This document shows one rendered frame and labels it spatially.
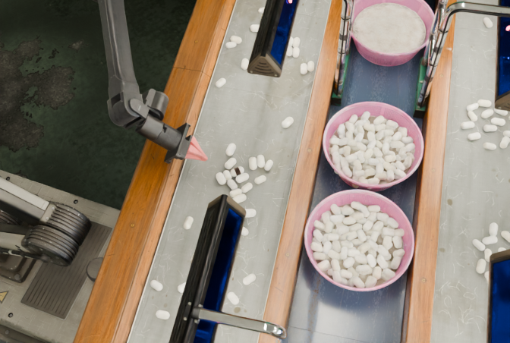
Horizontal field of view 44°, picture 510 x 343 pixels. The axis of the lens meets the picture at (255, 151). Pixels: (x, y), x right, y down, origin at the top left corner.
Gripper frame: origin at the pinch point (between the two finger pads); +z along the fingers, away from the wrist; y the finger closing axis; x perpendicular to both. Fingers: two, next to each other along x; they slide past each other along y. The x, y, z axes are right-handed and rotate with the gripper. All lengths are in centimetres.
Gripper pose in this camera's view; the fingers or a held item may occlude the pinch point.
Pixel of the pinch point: (203, 158)
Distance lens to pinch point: 166.2
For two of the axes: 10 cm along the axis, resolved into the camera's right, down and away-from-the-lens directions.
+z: 7.7, 4.7, 4.4
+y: 2.3, -8.4, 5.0
